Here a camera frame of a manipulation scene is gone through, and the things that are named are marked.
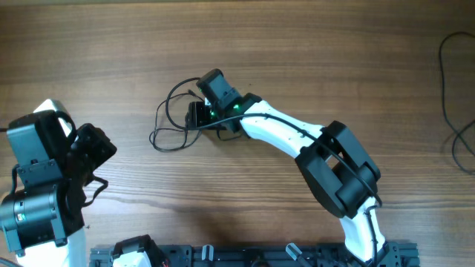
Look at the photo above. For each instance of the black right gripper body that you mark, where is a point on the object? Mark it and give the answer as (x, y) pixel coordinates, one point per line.
(197, 116)

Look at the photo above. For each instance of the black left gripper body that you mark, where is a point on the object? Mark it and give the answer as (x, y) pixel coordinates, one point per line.
(90, 152)

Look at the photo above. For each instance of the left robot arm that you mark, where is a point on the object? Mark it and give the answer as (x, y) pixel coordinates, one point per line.
(41, 217)

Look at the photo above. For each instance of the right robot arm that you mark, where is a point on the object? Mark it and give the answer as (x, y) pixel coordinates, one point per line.
(335, 166)

